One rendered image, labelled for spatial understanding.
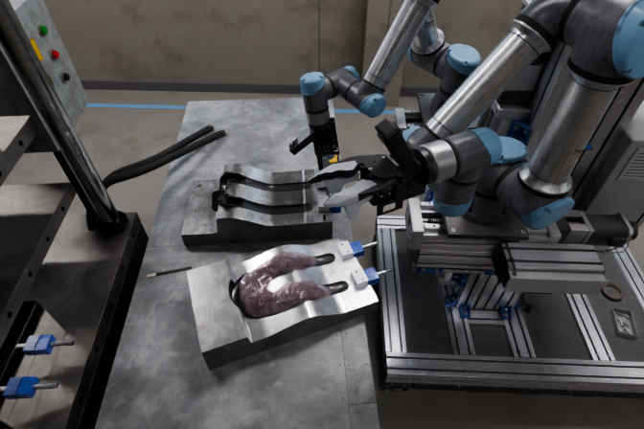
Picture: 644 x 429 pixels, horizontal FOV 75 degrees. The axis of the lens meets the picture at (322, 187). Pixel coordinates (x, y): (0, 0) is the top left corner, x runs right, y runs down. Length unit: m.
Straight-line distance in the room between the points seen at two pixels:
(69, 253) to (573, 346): 2.01
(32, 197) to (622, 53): 1.49
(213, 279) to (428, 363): 1.01
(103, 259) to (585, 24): 1.46
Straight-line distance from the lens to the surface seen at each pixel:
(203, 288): 1.26
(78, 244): 1.69
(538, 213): 1.08
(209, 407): 1.24
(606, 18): 0.89
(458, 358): 1.95
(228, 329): 1.18
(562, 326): 2.22
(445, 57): 1.58
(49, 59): 1.63
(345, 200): 0.67
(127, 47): 3.84
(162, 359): 1.32
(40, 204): 1.49
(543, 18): 0.95
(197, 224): 1.48
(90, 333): 1.46
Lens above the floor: 1.95
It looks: 45 degrees down
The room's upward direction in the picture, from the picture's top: straight up
